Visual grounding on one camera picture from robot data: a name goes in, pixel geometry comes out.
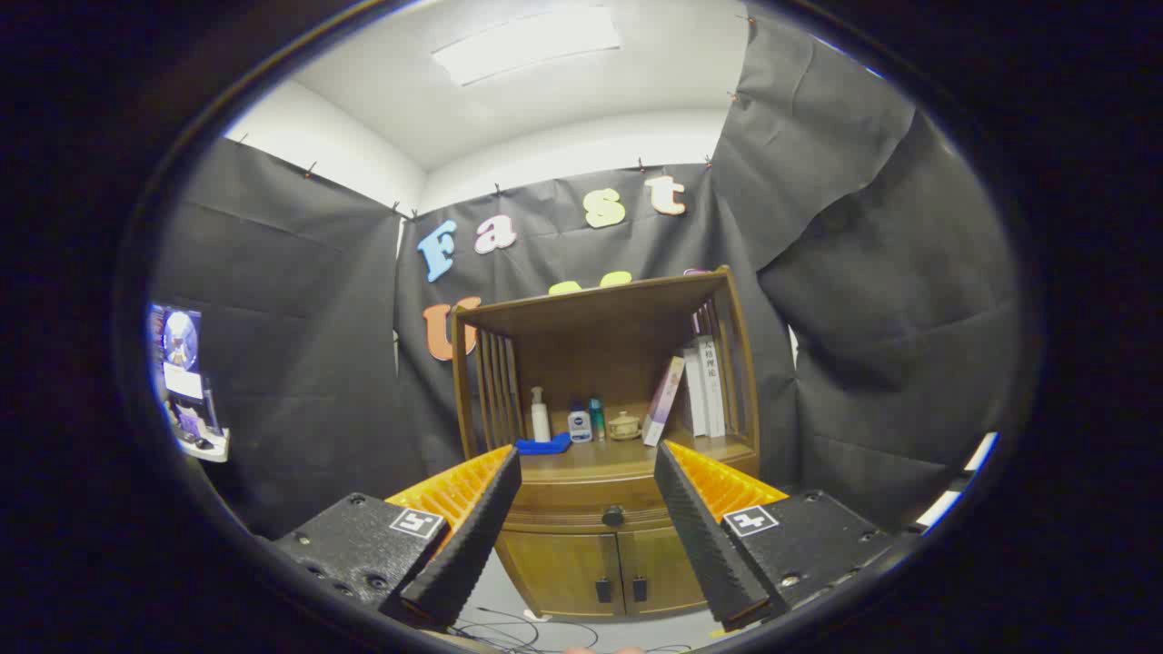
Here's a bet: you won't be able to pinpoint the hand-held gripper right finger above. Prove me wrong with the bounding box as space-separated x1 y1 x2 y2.
652 440 900 632

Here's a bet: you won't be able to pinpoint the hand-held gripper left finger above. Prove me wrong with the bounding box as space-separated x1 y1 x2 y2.
271 443 523 632

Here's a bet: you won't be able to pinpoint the wooden drawer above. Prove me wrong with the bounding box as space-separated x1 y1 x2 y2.
502 477 678 534

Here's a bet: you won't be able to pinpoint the wooden cabinet door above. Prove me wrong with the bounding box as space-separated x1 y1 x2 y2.
618 527 710 614
498 531 626 619

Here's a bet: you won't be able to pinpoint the wooden countertop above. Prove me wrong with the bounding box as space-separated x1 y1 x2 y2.
516 436 757 480

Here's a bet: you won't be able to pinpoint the wooden cabinet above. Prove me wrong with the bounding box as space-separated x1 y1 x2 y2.
452 265 762 620

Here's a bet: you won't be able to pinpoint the patterned cover book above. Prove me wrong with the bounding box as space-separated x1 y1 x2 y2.
681 350 708 439

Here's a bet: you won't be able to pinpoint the purple cover book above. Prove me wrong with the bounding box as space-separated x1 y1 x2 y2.
642 356 686 447

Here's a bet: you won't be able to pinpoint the white book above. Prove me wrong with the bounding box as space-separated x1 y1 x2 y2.
695 334 728 439

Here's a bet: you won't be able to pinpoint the white shelf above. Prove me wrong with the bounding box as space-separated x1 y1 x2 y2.
177 427 231 464

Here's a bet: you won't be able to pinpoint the ceiling light panel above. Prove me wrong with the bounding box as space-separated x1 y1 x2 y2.
432 7 623 87

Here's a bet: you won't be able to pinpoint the tangled black floor cables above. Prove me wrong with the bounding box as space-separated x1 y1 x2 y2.
450 607 601 653

